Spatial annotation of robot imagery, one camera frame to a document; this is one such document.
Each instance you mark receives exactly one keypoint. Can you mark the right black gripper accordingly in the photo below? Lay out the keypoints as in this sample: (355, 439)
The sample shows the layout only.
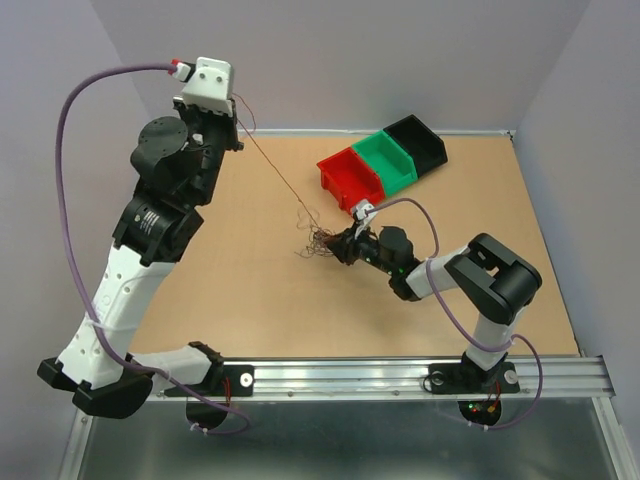
(345, 243)

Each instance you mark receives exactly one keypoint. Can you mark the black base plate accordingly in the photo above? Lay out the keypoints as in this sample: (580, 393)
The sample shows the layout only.
(457, 378)
(235, 380)

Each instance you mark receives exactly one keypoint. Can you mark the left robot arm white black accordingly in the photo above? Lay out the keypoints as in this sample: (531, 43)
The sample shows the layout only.
(177, 159)

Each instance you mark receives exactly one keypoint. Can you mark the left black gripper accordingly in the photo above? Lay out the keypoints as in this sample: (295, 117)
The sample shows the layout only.
(230, 123)

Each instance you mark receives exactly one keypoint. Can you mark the red plastic bin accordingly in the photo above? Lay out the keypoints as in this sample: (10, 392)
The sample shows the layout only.
(349, 179)

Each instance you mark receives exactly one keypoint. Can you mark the aluminium mounting rail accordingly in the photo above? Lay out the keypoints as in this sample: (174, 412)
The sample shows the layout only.
(399, 378)

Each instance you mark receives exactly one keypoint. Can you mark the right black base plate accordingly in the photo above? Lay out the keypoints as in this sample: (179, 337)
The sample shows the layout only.
(457, 378)

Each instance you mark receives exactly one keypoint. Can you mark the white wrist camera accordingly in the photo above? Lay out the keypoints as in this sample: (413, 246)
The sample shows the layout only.
(210, 87)
(363, 214)

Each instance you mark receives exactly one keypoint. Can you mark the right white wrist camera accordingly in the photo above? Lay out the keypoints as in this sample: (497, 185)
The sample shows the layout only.
(363, 214)

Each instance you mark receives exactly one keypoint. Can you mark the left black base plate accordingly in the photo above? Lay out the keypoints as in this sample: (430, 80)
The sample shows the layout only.
(235, 380)

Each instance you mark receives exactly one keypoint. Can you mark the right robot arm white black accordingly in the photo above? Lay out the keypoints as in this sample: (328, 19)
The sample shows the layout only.
(499, 284)

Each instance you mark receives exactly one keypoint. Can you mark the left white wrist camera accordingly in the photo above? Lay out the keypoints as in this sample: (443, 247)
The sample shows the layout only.
(210, 87)

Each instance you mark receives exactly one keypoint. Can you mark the black plastic bin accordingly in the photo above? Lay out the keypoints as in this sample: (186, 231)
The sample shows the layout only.
(426, 149)

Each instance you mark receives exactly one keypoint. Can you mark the green plastic bin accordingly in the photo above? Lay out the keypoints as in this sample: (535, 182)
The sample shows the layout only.
(393, 165)

